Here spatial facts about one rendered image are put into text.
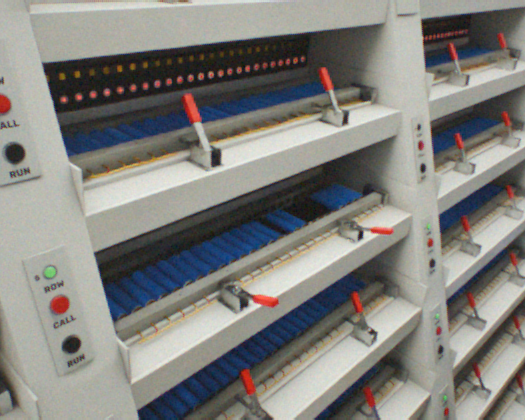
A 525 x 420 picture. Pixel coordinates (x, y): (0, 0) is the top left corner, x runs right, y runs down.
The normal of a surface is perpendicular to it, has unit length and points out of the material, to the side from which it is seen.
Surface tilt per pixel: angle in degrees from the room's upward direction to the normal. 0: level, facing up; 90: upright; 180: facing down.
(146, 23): 109
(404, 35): 90
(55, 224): 90
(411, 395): 19
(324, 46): 90
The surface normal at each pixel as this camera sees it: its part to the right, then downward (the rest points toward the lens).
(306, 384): 0.06, -0.88
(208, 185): 0.72, 0.36
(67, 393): 0.70, 0.07
